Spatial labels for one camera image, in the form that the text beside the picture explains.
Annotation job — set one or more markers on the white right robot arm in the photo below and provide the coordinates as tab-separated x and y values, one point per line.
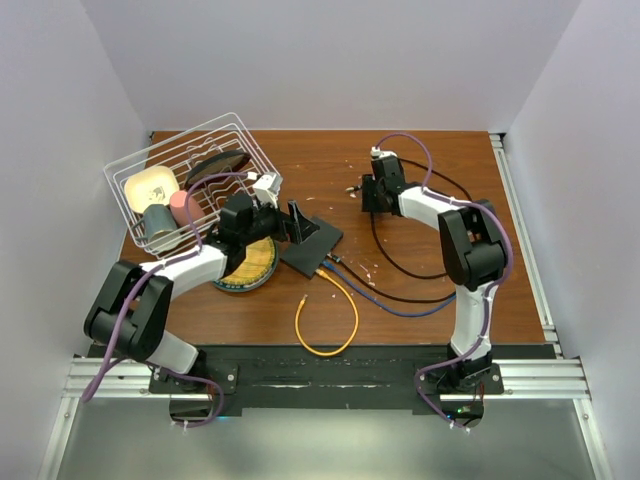
477	257

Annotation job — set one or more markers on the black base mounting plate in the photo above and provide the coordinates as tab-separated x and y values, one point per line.
371	377

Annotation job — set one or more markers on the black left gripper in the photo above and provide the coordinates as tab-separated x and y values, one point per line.
295	229

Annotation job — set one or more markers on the grey green mug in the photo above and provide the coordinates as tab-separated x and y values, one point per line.
157	222

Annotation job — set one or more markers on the black network switch box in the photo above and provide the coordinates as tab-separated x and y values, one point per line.
307	257

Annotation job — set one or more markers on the white wire dish rack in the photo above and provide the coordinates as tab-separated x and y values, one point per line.
181	151

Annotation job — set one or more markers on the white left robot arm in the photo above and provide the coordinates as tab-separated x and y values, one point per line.
130	312

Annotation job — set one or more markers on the cream square bowl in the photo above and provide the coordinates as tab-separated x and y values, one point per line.
153	185

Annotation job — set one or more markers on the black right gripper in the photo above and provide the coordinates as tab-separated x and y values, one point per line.
368	204

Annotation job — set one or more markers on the pink cup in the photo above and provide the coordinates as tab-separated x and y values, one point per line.
183	207

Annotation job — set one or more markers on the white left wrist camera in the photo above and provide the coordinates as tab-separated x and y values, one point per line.
266	189

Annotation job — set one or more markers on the aluminium frame rail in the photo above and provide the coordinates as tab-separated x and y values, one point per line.
541	427

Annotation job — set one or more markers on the yellow green rimmed plate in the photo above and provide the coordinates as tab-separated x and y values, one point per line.
257	268

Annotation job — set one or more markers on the dark brown oval plate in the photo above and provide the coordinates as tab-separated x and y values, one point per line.
225	162

